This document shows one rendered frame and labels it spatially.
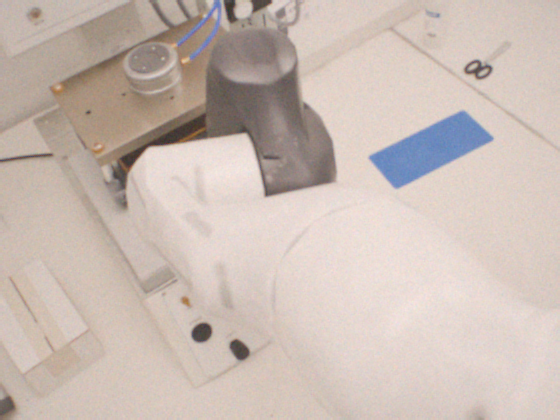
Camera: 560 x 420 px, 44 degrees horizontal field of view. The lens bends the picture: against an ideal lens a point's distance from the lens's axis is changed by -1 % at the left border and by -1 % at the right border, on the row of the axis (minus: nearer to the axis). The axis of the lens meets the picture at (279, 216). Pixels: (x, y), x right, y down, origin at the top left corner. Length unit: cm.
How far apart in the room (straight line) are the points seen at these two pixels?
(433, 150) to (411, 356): 110
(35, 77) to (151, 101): 64
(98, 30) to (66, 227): 41
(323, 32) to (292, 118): 98
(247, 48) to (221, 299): 25
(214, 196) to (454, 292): 31
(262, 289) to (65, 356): 79
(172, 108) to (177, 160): 39
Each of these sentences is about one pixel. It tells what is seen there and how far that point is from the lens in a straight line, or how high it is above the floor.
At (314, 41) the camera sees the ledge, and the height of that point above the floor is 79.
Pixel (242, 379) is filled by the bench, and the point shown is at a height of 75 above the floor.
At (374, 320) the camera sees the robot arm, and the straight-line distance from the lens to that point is 29.
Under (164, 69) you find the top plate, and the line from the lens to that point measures 98.
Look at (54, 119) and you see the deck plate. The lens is 131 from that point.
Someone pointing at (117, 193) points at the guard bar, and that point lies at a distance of 98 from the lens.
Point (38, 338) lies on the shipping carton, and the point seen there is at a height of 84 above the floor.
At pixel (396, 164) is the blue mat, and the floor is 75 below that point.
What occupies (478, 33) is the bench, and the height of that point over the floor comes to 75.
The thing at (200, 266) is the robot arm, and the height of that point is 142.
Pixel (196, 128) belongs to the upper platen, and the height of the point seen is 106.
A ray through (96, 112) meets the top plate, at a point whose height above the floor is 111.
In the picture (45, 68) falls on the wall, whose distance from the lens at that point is 160.
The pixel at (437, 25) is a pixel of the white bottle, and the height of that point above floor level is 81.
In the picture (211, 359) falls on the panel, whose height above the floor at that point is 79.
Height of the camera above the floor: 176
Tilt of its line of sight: 53 degrees down
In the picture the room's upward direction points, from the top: 10 degrees counter-clockwise
